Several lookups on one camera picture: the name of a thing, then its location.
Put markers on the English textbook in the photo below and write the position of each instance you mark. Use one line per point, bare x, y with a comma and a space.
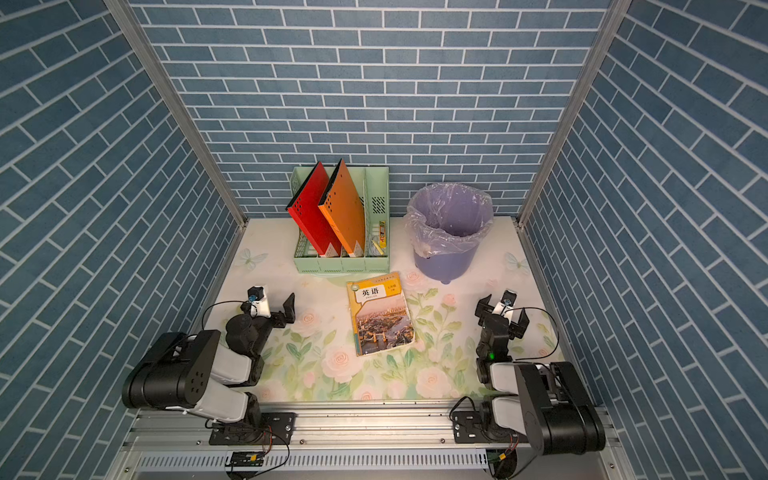
380, 314

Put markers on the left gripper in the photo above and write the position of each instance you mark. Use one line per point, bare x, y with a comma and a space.
278, 321

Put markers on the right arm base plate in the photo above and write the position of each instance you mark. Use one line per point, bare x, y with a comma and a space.
473, 427

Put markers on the floral table mat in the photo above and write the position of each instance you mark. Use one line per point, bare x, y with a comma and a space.
315, 359

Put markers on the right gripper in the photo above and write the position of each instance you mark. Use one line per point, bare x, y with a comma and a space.
519, 329

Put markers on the clear bin liner bag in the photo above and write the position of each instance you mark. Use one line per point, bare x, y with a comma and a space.
447, 219

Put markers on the left controller board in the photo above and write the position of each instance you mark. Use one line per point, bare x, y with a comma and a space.
243, 459

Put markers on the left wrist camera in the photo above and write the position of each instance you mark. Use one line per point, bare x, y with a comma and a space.
258, 297

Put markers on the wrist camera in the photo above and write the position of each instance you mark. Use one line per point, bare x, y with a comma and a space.
258, 297
505, 307

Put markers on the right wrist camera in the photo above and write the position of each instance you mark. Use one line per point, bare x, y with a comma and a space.
505, 307

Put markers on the purple trash bin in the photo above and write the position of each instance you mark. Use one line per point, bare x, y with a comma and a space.
444, 258

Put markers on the orange folder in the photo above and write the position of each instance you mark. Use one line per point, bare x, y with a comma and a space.
342, 208

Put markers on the red folder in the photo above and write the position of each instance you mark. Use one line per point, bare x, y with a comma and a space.
304, 209

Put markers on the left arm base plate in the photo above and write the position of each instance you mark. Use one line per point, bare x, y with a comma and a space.
271, 427

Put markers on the green file organizer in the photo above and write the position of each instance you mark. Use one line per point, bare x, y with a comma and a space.
372, 185

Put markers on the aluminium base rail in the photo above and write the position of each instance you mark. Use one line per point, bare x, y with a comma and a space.
331, 440

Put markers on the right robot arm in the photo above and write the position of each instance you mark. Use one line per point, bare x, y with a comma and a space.
547, 403

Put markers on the small items in organizer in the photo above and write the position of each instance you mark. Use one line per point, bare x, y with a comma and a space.
378, 239

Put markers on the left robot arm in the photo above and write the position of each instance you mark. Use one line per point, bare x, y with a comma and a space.
202, 374

